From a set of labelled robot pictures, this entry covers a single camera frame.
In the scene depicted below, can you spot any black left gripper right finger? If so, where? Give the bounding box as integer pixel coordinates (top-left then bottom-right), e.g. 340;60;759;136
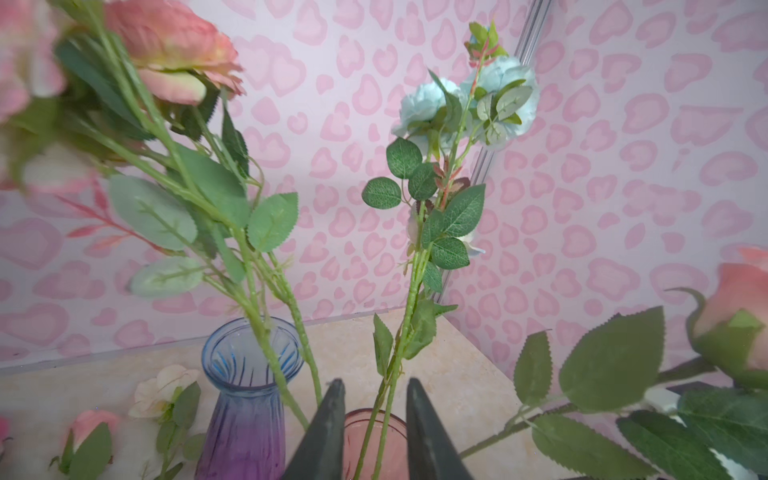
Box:
406;378;472;480

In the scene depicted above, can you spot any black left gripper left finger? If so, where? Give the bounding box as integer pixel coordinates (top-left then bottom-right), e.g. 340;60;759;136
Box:
282;379;346;480

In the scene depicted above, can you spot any pink grey glass vase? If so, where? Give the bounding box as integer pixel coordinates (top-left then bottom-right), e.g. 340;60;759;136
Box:
342;408;409;480

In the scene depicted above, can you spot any blue purple glass vase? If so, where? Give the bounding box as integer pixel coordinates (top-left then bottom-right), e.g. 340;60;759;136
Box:
195;318;286;480

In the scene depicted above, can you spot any cream rose single stem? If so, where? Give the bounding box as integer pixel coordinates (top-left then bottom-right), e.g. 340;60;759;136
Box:
128;364;205;479

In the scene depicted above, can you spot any pink rosebud stem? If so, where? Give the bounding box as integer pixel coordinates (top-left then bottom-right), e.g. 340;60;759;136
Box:
467;247;767;479
48;409;120;479

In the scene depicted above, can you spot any pale blue flower spray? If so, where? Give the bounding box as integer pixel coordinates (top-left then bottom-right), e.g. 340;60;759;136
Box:
352;22;540;479

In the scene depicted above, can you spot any pink white peony spray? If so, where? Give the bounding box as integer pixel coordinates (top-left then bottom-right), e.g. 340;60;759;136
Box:
0;0;325;430

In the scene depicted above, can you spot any aluminium corner frame post right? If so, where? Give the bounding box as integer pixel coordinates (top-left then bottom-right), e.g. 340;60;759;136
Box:
419;1;550;299

